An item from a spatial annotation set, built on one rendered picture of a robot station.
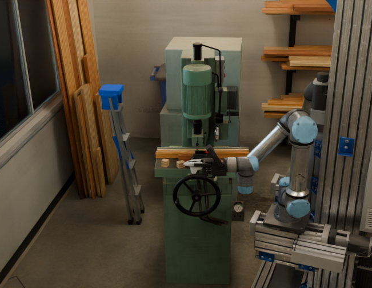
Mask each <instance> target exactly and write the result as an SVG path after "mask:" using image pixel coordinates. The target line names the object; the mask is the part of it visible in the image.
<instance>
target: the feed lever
mask: <svg viewBox="0 0 372 288"><path fill-rule="evenodd" d="M218 92H219V108H218V114H216V115H215V122H216V123H222V122H223V114H221V95H222V93H223V88H221V87H219V88H218Z"/></svg>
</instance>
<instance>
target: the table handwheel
mask: <svg viewBox="0 0 372 288"><path fill-rule="evenodd" d="M191 179H202V180H204V181H207V182H208V183H210V184H211V185H212V186H213V188H214V189H215V192H212V193H203V194H202V193H201V192H200V190H199V189H198V188H197V186H196V185H194V190H193V189H192V188H191V187H190V186H189V185H188V184H187V183H186V181H188V180H191ZM182 184H184V185H185V186H186V187H187V188H188V189H189V190H190V191H191V192H192V195H191V198H192V200H193V202H192V204H191V207H190V209H189V210H186V209H185V208H183V207H182V206H181V205H180V204H179V205H176V207H177V208H178V209H179V210H180V211H181V212H183V213H184V214H186V215H189V216H192V217H202V216H205V215H208V214H210V213H212V212H213V211H214V210H215V209H216V208H217V207H218V205H219V203H220V200H221V191H220V189H219V187H218V185H217V184H216V182H215V181H214V180H212V179H211V178H205V176H204V175H201V174H192V175H187V176H185V177H183V178H182V179H180V180H179V181H178V182H177V184H176V185H175V186H174V189H173V201H174V204H175V201H176V199H177V192H178V189H179V187H180V186H181V185H182ZM208 195H216V200H215V202H214V204H213V205H212V207H211V208H209V209H207V210H205V211H202V212H192V209H193V207H194V204H195V202H198V201H200V200H201V198H202V197H204V196H208Z"/></svg>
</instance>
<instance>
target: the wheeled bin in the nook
mask: <svg viewBox="0 0 372 288"><path fill-rule="evenodd" d="M156 71H157V74H156V75H154V74H155V72H156ZM149 78H150V81H159V86H160V91H161V101H162V108H163V107H164V105H165V103H166V101H167V96H166V63H164V64H161V65H160V66H154V70H153V72H152V74H151V75H150V77H149ZM157 147H161V144H160V145H158V146H157ZM157 147H156V148H155V152H156V151H157ZM155 152H154V155H155ZM155 157H156V156H155Z"/></svg>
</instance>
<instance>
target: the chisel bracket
mask: <svg viewBox="0 0 372 288"><path fill-rule="evenodd" d="M197 141H198V143H199V145H198V146H196V142H197ZM192 147H203V129H202V133H201V134H194V129H193V132H192Z"/></svg>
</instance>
